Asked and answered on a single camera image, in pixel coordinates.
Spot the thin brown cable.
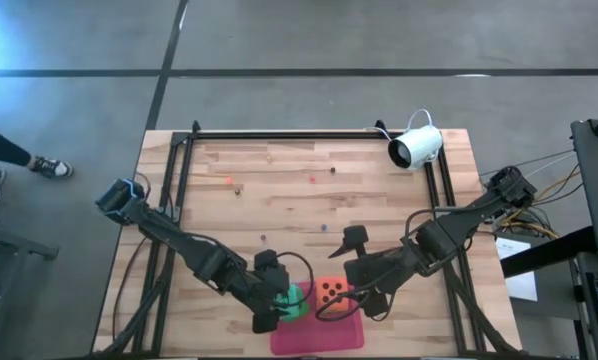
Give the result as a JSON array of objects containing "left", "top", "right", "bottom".
[{"left": 111, "top": 233, "right": 149, "bottom": 344}]

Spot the yellow cable bundle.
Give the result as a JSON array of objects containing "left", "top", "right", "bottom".
[{"left": 493, "top": 204, "right": 560, "bottom": 240}]

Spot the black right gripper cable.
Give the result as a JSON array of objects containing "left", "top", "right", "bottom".
[{"left": 314, "top": 289, "right": 375, "bottom": 323}]

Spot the large orange foam die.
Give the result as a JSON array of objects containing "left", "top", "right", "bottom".
[{"left": 314, "top": 277, "right": 353, "bottom": 314}]

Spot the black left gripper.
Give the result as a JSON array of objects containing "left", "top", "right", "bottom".
[{"left": 243, "top": 248, "right": 293, "bottom": 335}]

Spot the person's leg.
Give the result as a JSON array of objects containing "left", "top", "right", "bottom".
[{"left": 0, "top": 127, "right": 33, "bottom": 167}]

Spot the grey metal stand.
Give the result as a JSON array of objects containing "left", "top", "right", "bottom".
[{"left": 0, "top": 213, "right": 61, "bottom": 360}]

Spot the black aluminium table frame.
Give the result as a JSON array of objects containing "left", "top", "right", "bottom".
[{"left": 98, "top": 119, "right": 523, "bottom": 359}]

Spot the pink translucent tray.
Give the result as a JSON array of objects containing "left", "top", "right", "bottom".
[{"left": 269, "top": 280, "right": 365, "bottom": 356}]

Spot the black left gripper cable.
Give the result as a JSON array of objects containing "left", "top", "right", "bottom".
[{"left": 273, "top": 251, "right": 314, "bottom": 307}]

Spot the black cart beam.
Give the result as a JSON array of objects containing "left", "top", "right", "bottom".
[{"left": 501, "top": 225, "right": 596, "bottom": 279}]

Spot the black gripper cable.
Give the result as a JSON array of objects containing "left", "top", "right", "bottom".
[
  {"left": 314, "top": 289, "right": 375, "bottom": 323},
  {"left": 273, "top": 251, "right": 314, "bottom": 307}
]

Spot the white camera cable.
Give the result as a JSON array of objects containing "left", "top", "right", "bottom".
[{"left": 363, "top": 108, "right": 435, "bottom": 142}]

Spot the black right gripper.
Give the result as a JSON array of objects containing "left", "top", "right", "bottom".
[{"left": 327, "top": 224, "right": 421, "bottom": 320}]

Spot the large green foam die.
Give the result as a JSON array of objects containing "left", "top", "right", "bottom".
[{"left": 277, "top": 297, "right": 311, "bottom": 323}]

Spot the white cylindrical camera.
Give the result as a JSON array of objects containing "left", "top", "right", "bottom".
[{"left": 387, "top": 124, "right": 444, "bottom": 169}]

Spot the white paper sheet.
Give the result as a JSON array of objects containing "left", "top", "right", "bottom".
[{"left": 495, "top": 237, "right": 539, "bottom": 303}]

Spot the large teal foam die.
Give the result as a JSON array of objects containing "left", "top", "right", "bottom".
[{"left": 283, "top": 282, "right": 308, "bottom": 306}]

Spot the thin grey cable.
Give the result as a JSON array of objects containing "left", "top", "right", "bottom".
[{"left": 478, "top": 149, "right": 578, "bottom": 177}]

